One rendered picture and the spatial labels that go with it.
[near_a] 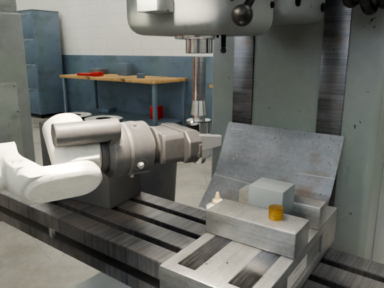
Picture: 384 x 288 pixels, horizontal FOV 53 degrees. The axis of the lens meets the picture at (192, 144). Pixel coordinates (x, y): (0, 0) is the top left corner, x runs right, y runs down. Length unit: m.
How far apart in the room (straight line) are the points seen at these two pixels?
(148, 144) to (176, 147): 0.05
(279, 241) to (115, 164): 0.27
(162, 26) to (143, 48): 5.99
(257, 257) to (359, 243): 0.51
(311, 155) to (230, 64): 0.33
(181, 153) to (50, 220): 0.40
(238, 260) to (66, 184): 0.27
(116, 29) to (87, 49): 0.91
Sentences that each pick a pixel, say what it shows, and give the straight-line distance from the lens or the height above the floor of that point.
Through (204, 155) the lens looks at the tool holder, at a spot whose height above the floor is 1.10.
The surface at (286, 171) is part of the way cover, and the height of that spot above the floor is 0.99.
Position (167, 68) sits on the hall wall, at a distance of 6.27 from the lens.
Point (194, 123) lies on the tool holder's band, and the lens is 0.68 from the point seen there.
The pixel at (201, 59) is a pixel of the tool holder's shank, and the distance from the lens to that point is 0.68.
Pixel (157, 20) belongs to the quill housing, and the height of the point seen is 1.33.
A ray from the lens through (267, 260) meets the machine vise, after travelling 0.57.
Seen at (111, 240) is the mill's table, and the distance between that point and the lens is 0.78.
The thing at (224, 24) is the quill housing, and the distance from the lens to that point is 0.59.
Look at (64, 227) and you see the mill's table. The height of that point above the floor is 0.91.
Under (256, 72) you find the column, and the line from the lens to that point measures 1.05.
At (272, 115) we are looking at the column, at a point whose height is 1.12.
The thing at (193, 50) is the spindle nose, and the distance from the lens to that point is 0.67.
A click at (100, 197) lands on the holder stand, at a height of 0.95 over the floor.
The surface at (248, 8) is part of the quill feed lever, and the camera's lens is 0.56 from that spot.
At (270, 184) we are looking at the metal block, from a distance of 0.65.
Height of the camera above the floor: 1.29
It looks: 14 degrees down
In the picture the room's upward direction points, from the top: straight up
